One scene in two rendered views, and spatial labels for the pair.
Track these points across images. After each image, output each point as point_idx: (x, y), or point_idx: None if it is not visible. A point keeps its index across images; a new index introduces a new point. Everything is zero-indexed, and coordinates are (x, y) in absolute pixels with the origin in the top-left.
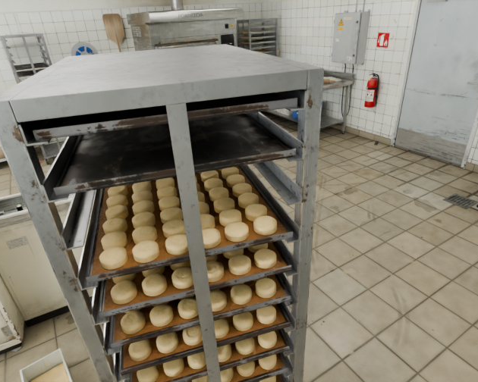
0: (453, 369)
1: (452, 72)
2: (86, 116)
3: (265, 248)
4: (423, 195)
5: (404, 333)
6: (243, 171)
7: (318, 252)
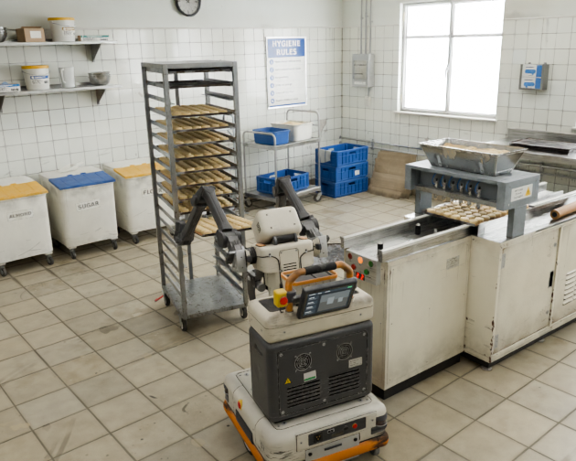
0: None
1: None
2: (198, 69)
3: (159, 120)
4: None
5: (16, 370)
6: None
7: (48, 452)
